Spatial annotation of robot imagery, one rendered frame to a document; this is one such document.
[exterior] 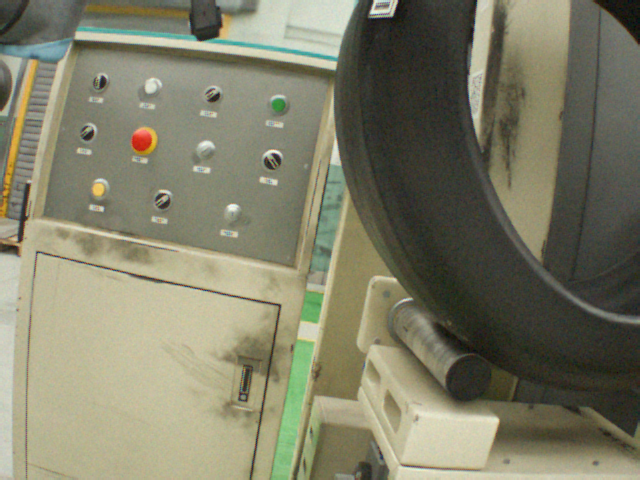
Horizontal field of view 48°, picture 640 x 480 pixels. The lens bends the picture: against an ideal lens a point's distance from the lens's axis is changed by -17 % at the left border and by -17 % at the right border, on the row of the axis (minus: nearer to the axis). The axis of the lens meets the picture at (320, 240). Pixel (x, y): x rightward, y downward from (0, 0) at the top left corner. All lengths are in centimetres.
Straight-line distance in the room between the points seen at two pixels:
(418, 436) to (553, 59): 62
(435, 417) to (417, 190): 21
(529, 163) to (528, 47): 17
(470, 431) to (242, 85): 90
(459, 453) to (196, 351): 78
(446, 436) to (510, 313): 13
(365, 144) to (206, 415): 86
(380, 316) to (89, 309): 60
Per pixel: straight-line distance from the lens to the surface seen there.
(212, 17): 79
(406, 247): 72
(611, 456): 93
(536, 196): 114
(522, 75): 114
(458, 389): 75
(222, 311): 145
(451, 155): 68
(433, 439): 76
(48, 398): 155
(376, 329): 108
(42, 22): 80
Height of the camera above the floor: 104
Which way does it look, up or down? 3 degrees down
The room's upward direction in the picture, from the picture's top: 11 degrees clockwise
